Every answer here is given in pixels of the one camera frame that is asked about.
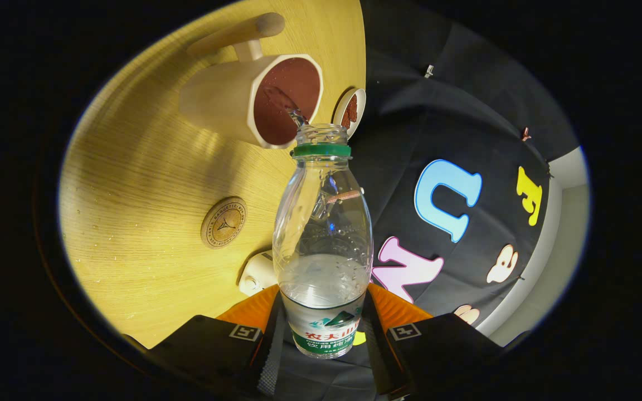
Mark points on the wooden table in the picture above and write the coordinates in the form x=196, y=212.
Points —
x=148, y=184

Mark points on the white toaster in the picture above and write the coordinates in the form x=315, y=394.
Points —
x=257, y=273

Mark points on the red sausage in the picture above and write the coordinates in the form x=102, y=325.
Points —
x=350, y=111

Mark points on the white oval plate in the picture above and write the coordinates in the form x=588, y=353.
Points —
x=360, y=111

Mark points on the round brown coaster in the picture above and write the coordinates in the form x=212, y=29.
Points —
x=223, y=223

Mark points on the red clip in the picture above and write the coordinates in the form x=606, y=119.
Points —
x=525, y=133

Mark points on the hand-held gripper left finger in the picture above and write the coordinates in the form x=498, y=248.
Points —
x=268, y=362

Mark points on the clear plastic juice bottle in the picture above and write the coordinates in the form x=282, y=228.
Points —
x=324, y=284

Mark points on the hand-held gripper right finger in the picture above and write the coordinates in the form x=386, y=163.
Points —
x=379, y=362

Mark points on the silver clip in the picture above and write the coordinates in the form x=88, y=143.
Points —
x=428, y=71

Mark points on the black backdrop cloth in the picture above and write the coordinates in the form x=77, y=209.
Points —
x=427, y=111

